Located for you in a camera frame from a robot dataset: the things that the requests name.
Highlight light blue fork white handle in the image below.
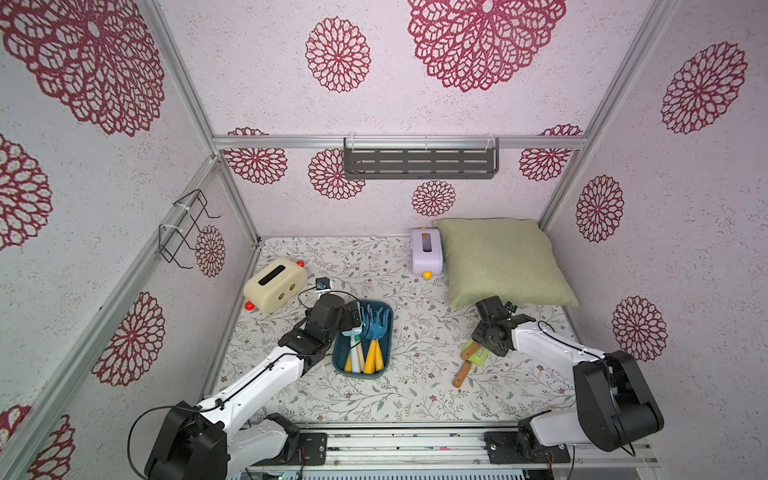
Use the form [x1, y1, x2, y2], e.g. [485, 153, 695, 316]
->
[343, 326, 364, 373]

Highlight lime fork wooden handle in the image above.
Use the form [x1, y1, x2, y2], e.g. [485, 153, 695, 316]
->
[452, 340, 490, 389]

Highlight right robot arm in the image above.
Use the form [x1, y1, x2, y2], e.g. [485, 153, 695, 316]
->
[472, 296, 665, 459]

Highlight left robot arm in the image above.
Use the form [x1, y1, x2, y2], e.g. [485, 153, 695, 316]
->
[140, 291, 362, 479]

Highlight teal storage tray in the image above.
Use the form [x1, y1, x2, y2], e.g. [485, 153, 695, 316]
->
[331, 300, 395, 380]

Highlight cream box with red knobs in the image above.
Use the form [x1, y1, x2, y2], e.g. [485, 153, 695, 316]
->
[242, 257, 309, 314]

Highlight lavender box with yellow knob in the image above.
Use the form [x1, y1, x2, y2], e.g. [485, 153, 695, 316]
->
[411, 228, 444, 280]

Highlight green fabric pillow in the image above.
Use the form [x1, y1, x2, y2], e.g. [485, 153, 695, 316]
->
[434, 218, 579, 309]

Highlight grey wall shelf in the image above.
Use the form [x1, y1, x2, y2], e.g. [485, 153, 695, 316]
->
[342, 137, 500, 180]

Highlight black wire wall rack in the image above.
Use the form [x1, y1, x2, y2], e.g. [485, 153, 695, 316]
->
[157, 188, 220, 270]

